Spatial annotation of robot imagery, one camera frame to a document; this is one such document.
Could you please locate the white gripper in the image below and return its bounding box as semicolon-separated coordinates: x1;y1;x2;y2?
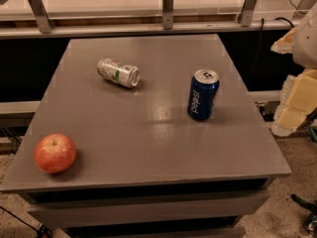
270;3;317;137

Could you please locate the blue pepsi can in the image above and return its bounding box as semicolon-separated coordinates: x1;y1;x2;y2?
187;68;220;121

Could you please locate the white green soda can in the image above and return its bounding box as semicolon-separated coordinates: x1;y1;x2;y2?
97;59;141;88

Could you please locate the dark tool on floor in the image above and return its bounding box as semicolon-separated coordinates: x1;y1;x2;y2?
291;194;317;238

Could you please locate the clear acrylic barrier panel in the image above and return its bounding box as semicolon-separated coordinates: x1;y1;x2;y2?
42;0;245;21

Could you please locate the red apple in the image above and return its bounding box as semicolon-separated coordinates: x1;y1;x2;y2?
34;133;76;174

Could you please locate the right metal bracket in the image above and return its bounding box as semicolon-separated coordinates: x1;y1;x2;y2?
238;0;258;27

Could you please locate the metal bracket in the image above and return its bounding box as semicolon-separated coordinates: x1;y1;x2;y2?
238;0;258;27
162;0;173;30
28;0;53;34

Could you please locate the middle metal bracket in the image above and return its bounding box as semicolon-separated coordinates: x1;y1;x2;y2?
162;0;173;30

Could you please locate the left metal bracket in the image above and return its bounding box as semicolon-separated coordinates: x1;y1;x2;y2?
28;0;53;34

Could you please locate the black cable on floor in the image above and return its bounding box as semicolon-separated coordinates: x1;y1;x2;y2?
0;205;53;238

